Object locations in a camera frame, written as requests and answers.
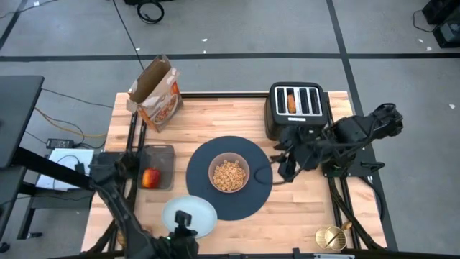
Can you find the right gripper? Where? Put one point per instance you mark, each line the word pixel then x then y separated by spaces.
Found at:
pixel 305 147

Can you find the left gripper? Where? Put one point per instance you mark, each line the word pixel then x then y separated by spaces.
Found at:
pixel 179 246

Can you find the pale blue plate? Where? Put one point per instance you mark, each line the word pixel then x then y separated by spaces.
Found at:
pixel 194 212

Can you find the red apple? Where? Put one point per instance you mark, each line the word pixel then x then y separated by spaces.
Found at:
pixel 151 178

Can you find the pink bowl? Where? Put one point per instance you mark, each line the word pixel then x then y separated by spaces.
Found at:
pixel 212 169

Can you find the slice of toast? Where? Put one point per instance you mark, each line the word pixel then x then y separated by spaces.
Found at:
pixel 291 103

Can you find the gold spoon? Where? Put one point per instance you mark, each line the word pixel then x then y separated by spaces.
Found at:
pixel 346 226

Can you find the pumpkin O's cereal box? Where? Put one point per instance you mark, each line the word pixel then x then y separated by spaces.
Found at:
pixel 156 97

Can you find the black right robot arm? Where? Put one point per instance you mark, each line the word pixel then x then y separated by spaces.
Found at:
pixel 363 129

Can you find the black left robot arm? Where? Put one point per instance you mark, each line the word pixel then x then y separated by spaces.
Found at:
pixel 122 208

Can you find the black four-slot toaster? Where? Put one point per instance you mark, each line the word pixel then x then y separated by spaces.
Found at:
pixel 296 122

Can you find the round dark blue placemat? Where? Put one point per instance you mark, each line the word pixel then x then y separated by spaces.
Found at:
pixel 233 205

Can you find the cereal rings heap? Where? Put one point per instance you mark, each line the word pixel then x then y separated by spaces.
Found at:
pixel 229 175

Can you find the grey translucent plastic bin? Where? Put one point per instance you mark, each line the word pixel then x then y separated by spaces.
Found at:
pixel 160 158

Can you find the white paper sheet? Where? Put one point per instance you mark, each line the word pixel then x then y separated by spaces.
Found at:
pixel 61 172

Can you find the black diagonal strut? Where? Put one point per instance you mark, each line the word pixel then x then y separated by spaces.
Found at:
pixel 54 169

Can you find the black power adapter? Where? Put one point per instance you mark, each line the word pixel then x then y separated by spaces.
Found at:
pixel 59 143

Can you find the black desk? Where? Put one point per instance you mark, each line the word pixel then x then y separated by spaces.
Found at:
pixel 18 118

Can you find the black equipment case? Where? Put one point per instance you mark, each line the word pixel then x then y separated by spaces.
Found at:
pixel 445 21

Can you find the black aluminium table rail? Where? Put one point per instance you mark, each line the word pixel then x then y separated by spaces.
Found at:
pixel 223 95

